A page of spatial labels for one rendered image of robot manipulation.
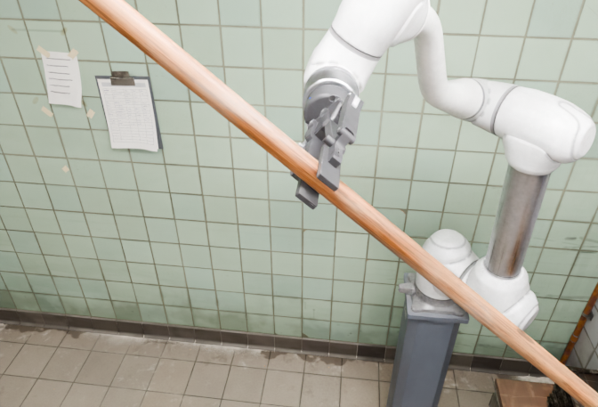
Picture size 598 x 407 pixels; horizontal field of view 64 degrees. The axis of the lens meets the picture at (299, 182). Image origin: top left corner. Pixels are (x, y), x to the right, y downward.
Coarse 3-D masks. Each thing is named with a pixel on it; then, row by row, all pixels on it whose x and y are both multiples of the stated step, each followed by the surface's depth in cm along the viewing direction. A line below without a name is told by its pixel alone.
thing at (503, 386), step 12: (504, 384) 189; (516, 384) 189; (528, 384) 189; (540, 384) 189; (552, 384) 189; (492, 396) 196; (504, 396) 184; (516, 396) 184; (528, 396) 184; (540, 396) 184
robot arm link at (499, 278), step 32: (512, 96) 113; (544, 96) 110; (512, 128) 112; (544, 128) 107; (576, 128) 104; (512, 160) 117; (544, 160) 111; (576, 160) 109; (512, 192) 122; (544, 192) 121; (512, 224) 127; (512, 256) 133; (480, 288) 143; (512, 288) 138; (512, 320) 140
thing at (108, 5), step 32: (96, 0) 49; (128, 32) 50; (160, 32) 52; (160, 64) 52; (192, 64) 52; (224, 96) 54; (256, 128) 55; (288, 160) 57; (320, 192) 59; (352, 192) 60; (384, 224) 61; (416, 256) 63; (448, 288) 65; (480, 320) 68; (544, 352) 71; (576, 384) 74
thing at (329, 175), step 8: (320, 152) 60; (320, 160) 58; (320, 168) 56; (328, 168) 58; (336, 168) 59; (320, 176) 56; (328, 176) 56; (336, 176) 58; (328, 184) 56; (336, 184) 56
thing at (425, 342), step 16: (416, 320) 168; (432, 320) 164; (448, 320) 163; (464, 320) 162; (400, 336) 187; (416, 336) 171; (432, 336) 170; (448, 336) 169; (400, 352) 184; (416, 352) 176; (432, 352) 175; (448, 352) 176; (400, 368) 186; (416, 368) 181; (432, 368) 180; (400, 384) 190; (416, 384) 186; (432, 384) 185; (400, 400) 194; (416, 400) 192; (432, 400) 191
